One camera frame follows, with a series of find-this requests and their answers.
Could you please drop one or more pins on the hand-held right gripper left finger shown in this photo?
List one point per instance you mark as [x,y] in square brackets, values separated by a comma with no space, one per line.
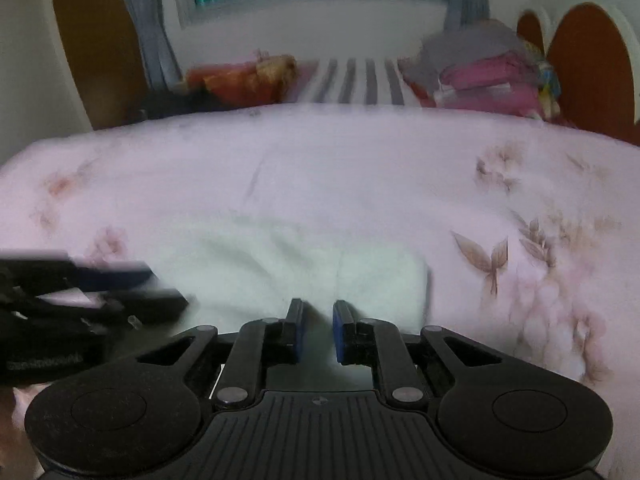
[298,332]

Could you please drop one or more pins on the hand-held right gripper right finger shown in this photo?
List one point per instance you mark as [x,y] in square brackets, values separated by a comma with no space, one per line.
[340,332]

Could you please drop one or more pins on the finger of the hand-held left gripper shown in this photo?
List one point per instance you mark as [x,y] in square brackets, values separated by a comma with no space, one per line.
[150,305]
[115,275]

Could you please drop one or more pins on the white garment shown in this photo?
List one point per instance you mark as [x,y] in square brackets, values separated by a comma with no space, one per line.
[300,270]

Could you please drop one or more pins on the stack of folded clothes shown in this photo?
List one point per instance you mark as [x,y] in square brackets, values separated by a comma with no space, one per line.
[480,70]

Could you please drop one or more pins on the pink floral bedsheet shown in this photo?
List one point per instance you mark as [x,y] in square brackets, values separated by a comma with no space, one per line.
[350,170]

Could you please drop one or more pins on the brown wooden wardrobe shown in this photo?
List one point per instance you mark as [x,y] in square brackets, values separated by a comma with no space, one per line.
[95,45]

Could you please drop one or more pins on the red orange printed blanket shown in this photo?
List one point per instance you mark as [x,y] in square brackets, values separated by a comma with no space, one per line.
[240,80]

